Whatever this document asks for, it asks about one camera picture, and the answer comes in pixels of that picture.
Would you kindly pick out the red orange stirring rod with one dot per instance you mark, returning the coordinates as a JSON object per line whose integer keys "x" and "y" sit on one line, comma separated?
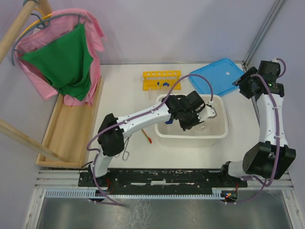
{"x": 147, "y": 137}

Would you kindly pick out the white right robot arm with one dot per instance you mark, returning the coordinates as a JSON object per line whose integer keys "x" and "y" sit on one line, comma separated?
{"x": 271, "y": 156}

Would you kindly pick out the grey clothes hanger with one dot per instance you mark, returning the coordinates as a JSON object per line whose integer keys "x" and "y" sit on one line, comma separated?
{"x": 43, "y": 25}

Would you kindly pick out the aluminium frame post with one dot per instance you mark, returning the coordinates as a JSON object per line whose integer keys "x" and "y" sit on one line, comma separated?
{"x": 263, "y": 31}

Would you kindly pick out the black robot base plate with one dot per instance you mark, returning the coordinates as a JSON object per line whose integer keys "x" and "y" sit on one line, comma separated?
{"x": 138, "y": 181}

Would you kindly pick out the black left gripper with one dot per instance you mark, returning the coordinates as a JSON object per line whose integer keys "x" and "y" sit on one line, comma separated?
{"x": 188, "y": 127}

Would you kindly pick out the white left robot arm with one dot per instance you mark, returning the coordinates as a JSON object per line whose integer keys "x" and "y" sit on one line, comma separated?
{"x": 190, "y": 110}

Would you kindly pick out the wooden clothes rack frame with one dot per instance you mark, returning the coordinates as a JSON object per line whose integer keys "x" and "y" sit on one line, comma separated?
{"x": 68, "y": 132}

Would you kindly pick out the yellow clothes hanger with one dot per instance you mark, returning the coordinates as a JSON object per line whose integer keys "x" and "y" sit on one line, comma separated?
{"x": 44, "y": 17}

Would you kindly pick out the small glass flask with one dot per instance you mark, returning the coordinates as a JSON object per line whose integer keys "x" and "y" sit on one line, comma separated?
{"x": 201, "y": 126}

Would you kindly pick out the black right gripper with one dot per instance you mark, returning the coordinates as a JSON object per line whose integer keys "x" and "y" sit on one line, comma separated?
{"x": 242, "y": 81}

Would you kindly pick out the yellow test tube rack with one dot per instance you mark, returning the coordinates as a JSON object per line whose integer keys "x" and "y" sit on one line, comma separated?
{"x": 150, "y": 79}

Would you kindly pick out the grey slotted cable duct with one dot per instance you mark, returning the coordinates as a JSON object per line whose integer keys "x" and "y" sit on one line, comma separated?
{"x": 95, "y": 194}

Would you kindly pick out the pink shirt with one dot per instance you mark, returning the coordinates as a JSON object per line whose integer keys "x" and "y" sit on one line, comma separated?
{"x": 59, "y": 27}

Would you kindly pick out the blue plastic bin lid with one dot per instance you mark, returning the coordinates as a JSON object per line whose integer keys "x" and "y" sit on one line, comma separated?
{"x": 221, "y": 75}

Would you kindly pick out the small green circuit board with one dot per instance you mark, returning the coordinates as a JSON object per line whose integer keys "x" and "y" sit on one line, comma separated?
{"x": 232, "y": 195}

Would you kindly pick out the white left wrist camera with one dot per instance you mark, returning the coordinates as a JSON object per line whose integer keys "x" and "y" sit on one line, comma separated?
{"x": 208, "y": 112}

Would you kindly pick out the metal crucible tongs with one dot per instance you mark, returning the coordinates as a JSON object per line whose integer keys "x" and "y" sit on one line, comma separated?
{"x": 125, "y": 154}

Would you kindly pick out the white plastic storage bin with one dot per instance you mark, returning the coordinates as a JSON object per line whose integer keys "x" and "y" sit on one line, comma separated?
{"x": 216, "y": 129}

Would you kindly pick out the green shirt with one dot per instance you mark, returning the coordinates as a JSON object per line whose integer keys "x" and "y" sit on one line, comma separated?
{"x": 65, "y": 63}

